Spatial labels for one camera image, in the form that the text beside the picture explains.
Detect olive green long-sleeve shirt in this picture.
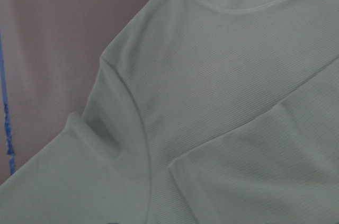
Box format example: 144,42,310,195
1,0,338,223

